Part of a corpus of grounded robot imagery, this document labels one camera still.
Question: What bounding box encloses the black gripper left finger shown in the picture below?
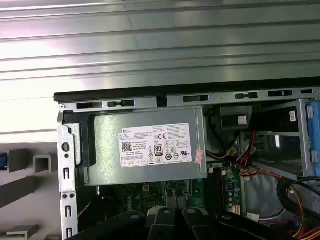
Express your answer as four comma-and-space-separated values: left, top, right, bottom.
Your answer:
65, 206, 177, 240

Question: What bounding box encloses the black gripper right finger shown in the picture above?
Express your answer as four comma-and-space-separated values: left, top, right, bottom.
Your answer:
181, 207, 298, 240

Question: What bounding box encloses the green motherboard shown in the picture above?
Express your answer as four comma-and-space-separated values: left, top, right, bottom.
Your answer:
76, 162, 245, 220

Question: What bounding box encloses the grey Dell power supply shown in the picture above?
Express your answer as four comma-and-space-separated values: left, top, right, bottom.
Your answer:
84, 106, 209, 188

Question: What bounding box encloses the black open PC case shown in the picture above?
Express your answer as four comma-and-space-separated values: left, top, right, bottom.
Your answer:
53, 86, 320, 240

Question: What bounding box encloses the silver drive cage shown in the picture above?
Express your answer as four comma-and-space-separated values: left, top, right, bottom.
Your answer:
249, 98, 320, 181

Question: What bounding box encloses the grey parts rack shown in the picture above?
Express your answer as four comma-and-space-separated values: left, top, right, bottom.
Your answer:
0, 142, 62, 240

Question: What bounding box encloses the blue drive cage latch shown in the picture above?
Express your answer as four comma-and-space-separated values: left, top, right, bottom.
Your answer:
304, 99, 320, 164

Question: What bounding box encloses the red black twisted fan wire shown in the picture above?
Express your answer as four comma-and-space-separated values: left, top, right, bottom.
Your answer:
77, 201, 92, 218

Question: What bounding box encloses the orange red wire bundle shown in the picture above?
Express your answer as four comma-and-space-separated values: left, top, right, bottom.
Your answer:
234, 129, 283, 180

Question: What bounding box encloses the orange red disk power wire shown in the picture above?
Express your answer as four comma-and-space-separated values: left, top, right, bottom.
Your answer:
287, 183, 320, 240

